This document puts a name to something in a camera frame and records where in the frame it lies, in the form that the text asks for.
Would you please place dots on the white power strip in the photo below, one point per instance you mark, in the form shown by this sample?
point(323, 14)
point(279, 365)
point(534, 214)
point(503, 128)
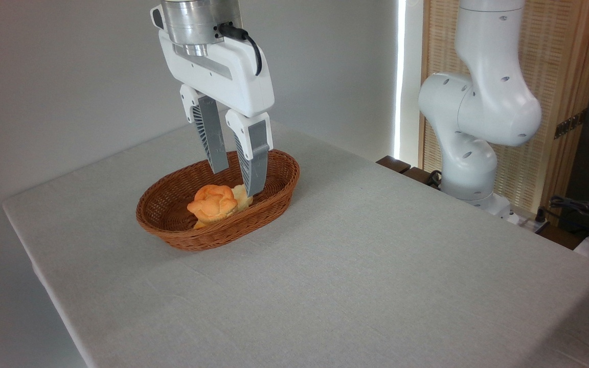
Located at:
point(527, 222)

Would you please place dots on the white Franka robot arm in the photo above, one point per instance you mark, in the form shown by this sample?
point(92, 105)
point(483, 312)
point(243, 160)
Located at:
point(489, 102)

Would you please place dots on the dark metal screen hinge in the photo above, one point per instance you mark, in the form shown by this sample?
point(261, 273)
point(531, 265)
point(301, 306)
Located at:
point(570, 124)

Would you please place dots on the brown wicker oval basket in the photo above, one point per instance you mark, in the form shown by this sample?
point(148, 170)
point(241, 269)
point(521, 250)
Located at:
point(279, 168)

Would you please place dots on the orange flower-shaped bread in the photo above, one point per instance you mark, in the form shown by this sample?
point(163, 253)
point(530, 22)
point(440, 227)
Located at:
point(212, 204)

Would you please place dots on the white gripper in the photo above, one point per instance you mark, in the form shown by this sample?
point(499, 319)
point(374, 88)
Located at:
point(223, 76)

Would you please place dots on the light grey tablecloth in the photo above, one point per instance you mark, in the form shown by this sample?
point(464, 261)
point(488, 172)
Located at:
point(376, 281)

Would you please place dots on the bamboo folding screen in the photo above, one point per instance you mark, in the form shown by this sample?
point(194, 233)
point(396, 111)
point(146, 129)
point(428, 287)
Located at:
point(555, 61)

